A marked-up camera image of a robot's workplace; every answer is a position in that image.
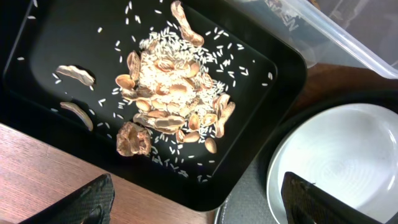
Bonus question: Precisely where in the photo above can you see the grey plate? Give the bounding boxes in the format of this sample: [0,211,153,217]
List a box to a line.
[266,103,397,223]

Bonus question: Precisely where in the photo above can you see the round black serving tray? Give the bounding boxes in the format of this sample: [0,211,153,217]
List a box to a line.
[214,90,397,223]

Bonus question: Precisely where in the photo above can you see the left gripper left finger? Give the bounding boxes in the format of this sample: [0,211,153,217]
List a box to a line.
[23,174,115,224]

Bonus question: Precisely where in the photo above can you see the food scraps and shells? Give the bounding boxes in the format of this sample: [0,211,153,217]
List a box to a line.
[51,0,274,184]

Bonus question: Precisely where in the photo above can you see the black rectangular tray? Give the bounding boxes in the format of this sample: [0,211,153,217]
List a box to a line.
[1,1,307,212]

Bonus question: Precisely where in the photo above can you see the clear plastic waste bin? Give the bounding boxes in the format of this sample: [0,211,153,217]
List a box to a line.
[230,0,397,79]

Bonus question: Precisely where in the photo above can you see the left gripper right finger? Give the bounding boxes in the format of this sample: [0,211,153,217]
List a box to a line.
[281,172,380,224]

